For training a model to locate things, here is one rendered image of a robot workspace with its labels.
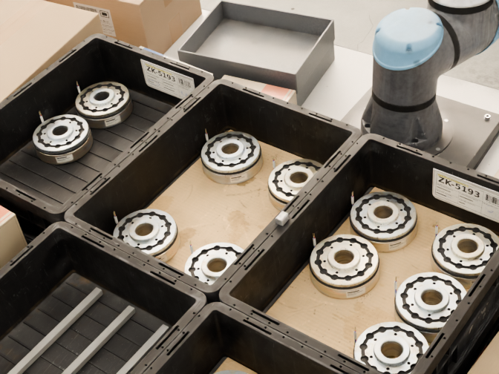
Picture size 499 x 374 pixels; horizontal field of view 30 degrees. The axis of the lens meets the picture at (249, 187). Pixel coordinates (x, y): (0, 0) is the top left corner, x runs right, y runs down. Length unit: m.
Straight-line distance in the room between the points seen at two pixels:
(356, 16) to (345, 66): 1.43
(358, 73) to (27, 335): 0.93
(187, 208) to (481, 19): 0.61
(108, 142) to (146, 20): 0.42
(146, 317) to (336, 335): 0.28
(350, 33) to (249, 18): 1.31
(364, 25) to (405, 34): 1.77
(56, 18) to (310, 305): 0.87
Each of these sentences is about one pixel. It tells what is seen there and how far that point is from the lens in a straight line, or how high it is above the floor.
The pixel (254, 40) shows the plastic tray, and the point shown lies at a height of 0.75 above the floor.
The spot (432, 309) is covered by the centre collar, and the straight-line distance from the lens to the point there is 1.32.
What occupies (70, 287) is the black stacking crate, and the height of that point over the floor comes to 0.83.
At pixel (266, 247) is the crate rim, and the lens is 1.32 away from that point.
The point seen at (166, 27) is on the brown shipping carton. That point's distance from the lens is 2.12.
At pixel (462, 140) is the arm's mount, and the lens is 1.76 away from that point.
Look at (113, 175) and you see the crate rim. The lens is 1.48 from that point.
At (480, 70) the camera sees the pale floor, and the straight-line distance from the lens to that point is 3.17.
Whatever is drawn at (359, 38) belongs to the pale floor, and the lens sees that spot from 3.32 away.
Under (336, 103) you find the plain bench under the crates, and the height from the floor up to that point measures 0.70.
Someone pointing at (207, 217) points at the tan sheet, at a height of 0.83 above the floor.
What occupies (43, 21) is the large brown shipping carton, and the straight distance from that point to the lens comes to 1.95.
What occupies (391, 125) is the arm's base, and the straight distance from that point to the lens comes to 1.69.
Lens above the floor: 1.90
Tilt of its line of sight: 43 degrees down
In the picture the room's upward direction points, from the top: 9 degrees counter-clockwise
